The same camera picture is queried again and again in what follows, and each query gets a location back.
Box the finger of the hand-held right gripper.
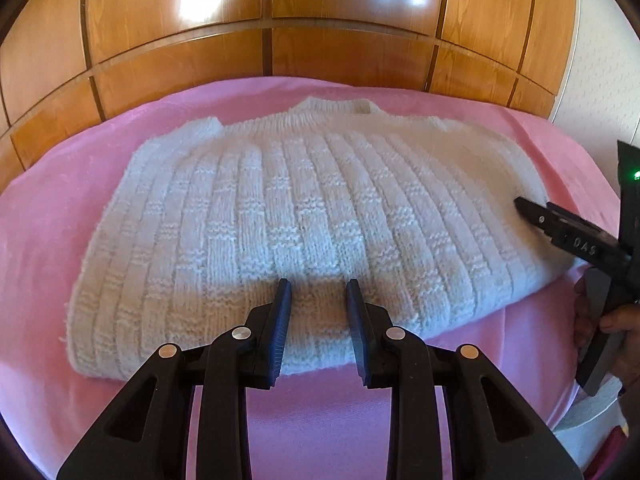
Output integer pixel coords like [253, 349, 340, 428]
[514, 197, 633, 274]

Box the wooden panelled headboard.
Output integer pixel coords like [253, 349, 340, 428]
[0, 0, 587, 196]

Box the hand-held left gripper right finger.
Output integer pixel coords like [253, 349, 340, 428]
[345, 279, 584, 480]

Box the white bed sheet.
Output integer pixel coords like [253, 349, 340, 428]
[552, 372, 627, 480]

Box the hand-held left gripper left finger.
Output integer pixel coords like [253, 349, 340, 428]
[56, 279, 293, 480]

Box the person's right hand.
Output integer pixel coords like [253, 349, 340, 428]
[572, 276, 640, 396]

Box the white knit sweater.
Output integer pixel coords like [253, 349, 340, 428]
[59, 96, 576, 379]

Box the pink blanket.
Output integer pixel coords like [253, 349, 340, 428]
[0, 76, 624, 480]

